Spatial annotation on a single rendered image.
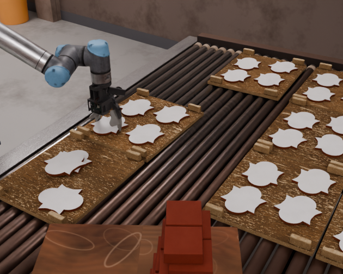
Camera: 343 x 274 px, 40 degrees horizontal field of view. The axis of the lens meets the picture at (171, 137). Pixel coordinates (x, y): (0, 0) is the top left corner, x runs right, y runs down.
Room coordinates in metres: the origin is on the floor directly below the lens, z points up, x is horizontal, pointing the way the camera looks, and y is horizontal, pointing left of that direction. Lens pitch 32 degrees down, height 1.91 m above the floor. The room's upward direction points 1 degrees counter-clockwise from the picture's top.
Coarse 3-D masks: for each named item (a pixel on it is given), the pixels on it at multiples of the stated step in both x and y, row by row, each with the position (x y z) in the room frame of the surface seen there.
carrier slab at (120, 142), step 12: (132, 96) 1.88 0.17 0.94; (144, 96) 1.88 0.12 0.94; (156, 108) 1.77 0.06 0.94; (132, 120) 1.67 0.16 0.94; (144, 120) 1.67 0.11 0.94; (192, 120) 1.67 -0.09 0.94; (120, 132) 1.58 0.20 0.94; (168, 132) 1.57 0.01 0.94; (180, 132) 1.58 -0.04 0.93; (108, 144) 1.49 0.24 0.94; (120, 144) 1.49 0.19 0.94; (156, 144) 1.49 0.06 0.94; (168, 144) 1.51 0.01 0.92
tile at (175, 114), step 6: (168, 108) 1.75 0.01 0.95; (174, 108) 1.75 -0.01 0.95; (180, 108) 1.75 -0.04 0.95; (156, 114) 1.70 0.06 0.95; (162, 114) 1.70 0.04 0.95; (168, 114) 1.70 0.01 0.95; (174, 114) 1.70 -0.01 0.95; (180, 114) 1.70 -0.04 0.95; (186, 114) 1.70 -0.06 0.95; (156, 120) 1.66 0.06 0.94; (162, 120) 1.65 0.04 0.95; (168, 120) 1.65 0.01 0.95; (174, 120) 1.65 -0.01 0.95; (180, 120) 1.66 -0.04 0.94
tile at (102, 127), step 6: (102, 120) 1.65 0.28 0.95; (108, 120) 1.65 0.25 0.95; (96, 126) 1.60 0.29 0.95; (102, 126) 1.60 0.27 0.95; (108, 126) 1.60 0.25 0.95; (114, 126) 1.60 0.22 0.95; (126, 126) 1.61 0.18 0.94; (96, 132) 1.56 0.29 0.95; (102, 132) 1.56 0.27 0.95; (108, 132) 1.56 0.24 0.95; (114, 132) 1.56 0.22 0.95
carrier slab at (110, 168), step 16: (64, 144) 1.50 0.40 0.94; (80, 144) 1.50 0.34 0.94; (96, 144) 1.49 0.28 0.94; (32, 160) 1.39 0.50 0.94; (96, 160) 1.39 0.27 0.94; (112, 160) 1.39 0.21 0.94; (128, 160) 1.39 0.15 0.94; (16, 176) 1.30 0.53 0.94; (32, 176) 1.30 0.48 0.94; (48, 176) 1.30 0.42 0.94; (64, 176) 1.30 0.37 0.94; (80, 176) 1.30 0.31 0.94; (96, 176) 1.29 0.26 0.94; (112, 176) 1.29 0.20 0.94; (128, 176) 1.31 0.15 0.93; (16, 192) 1.21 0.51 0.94; (32, 192) 1.21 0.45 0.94; (96, 192) 1.21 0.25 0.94; (32, 208) 1.13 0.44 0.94; (80, 208) 1.13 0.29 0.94
